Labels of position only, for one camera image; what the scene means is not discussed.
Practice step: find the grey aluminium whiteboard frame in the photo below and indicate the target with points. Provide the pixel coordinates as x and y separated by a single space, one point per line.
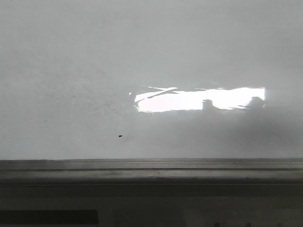
175 171

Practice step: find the dark panel below frame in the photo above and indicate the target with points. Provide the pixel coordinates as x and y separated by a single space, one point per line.
48 217

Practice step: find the white whiteboard surface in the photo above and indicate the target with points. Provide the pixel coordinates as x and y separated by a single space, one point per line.
83 79

